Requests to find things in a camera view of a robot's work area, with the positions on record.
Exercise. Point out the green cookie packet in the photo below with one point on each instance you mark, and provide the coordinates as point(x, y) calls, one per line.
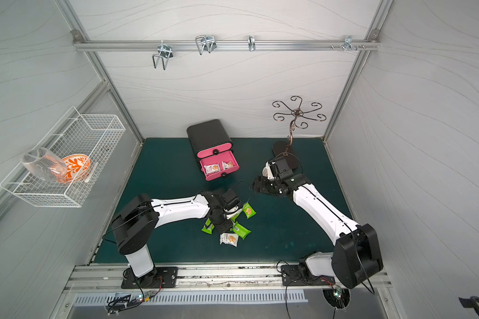
point(248, 210)
point(236, 215)
point(240, 230)
point(208, 227)

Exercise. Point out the pink top drawer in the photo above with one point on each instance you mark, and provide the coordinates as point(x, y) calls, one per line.
point(213, 151)

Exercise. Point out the pink drawer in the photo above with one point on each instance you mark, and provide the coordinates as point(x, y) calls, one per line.
point(222, 157)
point(213, 151)

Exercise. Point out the white strainer orange handle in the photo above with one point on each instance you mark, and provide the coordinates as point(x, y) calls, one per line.
point(266, 172)

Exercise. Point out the metal hook small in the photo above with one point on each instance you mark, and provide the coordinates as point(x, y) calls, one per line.
point(251, 43)

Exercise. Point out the white wire basket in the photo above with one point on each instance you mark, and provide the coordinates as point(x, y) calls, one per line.
point(95, 135)

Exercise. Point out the white cookie packet bottom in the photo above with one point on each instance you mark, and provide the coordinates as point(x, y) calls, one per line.
point(229, 239)

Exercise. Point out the metal hook right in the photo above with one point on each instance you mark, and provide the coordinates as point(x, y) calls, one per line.
point(348, 45)

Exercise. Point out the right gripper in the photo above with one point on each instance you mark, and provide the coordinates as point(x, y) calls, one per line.
point(266, 185)

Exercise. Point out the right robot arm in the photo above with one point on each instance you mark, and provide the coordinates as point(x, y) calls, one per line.
point(356, 256)

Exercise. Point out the black pink drawer cabinet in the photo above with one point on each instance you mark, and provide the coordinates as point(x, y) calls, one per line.
point(207, 134)

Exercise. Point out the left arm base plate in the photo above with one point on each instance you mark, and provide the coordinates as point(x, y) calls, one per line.
point(161, 277)

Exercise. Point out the metal hook middle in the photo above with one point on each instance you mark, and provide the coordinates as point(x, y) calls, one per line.
point(205, 43)

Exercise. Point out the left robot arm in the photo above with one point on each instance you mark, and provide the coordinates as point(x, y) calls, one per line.
point(134, 225)

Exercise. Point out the metal double hook left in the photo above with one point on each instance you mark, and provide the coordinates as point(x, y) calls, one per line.
point(162, 57)

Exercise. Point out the clear glass cup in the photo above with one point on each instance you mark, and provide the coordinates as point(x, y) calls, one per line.
point(45, 165)

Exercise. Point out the black metal jewelry stand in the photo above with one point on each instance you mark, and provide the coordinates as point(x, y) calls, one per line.
point(298, 119)

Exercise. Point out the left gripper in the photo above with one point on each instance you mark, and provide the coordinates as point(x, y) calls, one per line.
point(222, 220)

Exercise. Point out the metal rail bar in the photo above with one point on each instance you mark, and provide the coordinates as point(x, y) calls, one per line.
point(222, 45)

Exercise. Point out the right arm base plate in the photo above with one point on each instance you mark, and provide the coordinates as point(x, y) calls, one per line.
point(298, 275)

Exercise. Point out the orange patterned bowl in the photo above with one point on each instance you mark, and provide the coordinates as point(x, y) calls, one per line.
point(78, 168)

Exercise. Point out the white cookie packet small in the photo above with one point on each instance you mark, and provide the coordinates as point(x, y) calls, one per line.
point(227, 165)

